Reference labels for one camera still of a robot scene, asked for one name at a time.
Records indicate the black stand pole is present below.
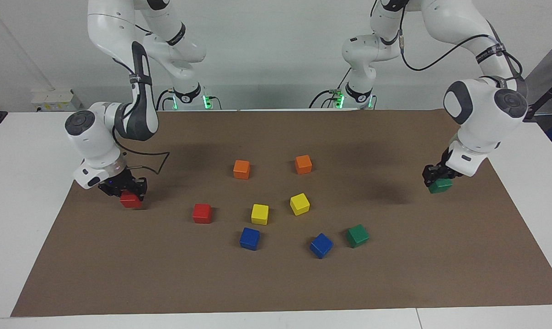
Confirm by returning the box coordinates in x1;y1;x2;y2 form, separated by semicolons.
523;73;552;122

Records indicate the yellow wooden cube block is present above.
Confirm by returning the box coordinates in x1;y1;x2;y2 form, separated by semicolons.
289;193;311;216
251;204;269;225

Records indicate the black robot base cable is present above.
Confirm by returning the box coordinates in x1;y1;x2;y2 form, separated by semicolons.
309;68;352;109
156;88;176;111

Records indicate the green wooden cube block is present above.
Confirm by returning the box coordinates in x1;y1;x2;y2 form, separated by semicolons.
429;178;454;194
346;224;370;249

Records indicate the red wooden cube block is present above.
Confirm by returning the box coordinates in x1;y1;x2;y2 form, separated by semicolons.
193;203;213;224
120;191;143;210

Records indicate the white wall outlet box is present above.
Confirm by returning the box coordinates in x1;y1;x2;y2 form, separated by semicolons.
31;89;82;112

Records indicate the blue wooden cube block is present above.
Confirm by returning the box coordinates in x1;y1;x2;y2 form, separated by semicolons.
239;227;261;251
309;233;334;260

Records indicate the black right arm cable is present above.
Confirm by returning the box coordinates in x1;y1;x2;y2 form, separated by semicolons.
113;58;170;175

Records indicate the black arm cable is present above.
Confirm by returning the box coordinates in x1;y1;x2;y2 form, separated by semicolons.
113;58;170;175
398;0;524;92

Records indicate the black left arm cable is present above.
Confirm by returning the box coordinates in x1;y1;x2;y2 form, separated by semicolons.
398;0;524;92

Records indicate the brown paper table mat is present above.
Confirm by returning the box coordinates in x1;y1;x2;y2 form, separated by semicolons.
11;109;552;317

